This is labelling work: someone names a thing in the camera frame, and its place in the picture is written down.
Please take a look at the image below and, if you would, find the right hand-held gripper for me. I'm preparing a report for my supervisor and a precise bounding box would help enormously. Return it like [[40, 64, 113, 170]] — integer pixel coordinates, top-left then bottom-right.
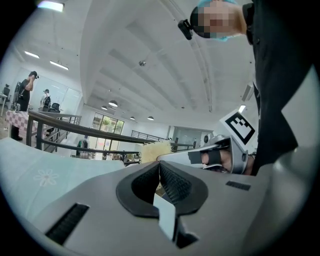
[[156, 111, 256, 174]]

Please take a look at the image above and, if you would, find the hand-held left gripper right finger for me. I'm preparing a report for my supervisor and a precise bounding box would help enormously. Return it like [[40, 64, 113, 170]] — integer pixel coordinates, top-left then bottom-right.
[[159, 147, 313, 256]]

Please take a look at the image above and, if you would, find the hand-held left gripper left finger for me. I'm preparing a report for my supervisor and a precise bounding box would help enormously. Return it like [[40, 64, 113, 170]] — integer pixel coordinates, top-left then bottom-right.
[[33, 161, 176, 256]]

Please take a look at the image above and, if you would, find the beige sponge piece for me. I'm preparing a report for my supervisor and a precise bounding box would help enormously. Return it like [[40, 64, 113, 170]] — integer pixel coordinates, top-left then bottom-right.
[[141, 139, 172, 165]]

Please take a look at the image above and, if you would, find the person's right hand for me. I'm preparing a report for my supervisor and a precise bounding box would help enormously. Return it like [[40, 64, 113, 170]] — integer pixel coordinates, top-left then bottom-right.
[[200, 149, 234, 174]]

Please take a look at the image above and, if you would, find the large glass window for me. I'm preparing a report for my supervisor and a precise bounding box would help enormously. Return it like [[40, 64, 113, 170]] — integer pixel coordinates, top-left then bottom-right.
[[91, 112, 126, 133]]

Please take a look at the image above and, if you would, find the light blue floral tablecloth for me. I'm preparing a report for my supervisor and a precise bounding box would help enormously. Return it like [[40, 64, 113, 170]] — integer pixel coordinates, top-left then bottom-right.
[[0, 137, 126, 226]]

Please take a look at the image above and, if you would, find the dark metal railing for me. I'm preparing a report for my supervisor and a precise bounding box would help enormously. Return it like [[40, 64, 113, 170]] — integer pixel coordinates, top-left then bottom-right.
[[26, 110, 198, 167]]

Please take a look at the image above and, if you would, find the white air conditioner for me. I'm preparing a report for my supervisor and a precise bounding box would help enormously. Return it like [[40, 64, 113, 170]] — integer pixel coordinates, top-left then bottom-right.
[[241, 82, 255, 102]]

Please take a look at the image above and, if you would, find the person's black shirt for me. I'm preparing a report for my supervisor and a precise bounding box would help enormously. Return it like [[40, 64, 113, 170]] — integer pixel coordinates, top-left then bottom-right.
[[241, 0, 316, 176]]

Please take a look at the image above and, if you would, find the person's head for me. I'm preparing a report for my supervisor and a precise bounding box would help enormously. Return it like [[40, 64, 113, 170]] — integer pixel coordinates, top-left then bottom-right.
[[191, 0, 247, 43]]

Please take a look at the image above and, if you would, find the blue hair cap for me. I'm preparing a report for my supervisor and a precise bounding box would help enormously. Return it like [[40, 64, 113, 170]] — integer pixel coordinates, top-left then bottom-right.
[[196, 0, 245, 43]]

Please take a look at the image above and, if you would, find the black head camera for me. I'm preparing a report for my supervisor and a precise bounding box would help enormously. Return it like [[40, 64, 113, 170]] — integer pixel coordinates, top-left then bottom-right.
[[177, 19, 194, 41]]

